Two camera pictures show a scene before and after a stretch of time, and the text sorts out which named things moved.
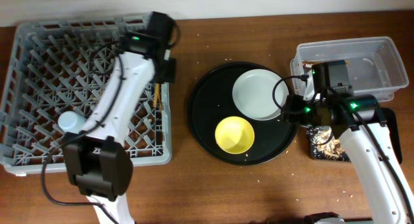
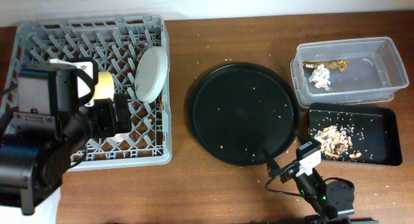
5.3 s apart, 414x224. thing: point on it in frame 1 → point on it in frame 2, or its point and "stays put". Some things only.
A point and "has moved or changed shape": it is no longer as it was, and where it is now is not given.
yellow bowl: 234,134 → 105,89
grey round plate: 252,94 has moved or changed shape
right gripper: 294,102 → 274,168
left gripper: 173,79 → 105,109
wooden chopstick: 159,90 stays put
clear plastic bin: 376,65 stays put
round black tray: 214,101 stays put
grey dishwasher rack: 66,65 stays put
